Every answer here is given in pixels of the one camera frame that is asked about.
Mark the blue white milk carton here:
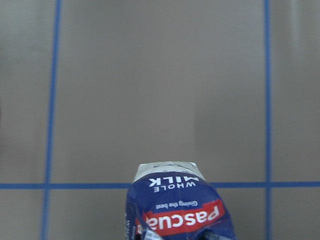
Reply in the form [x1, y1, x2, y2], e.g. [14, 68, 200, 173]
[125, 161, 237, 240]

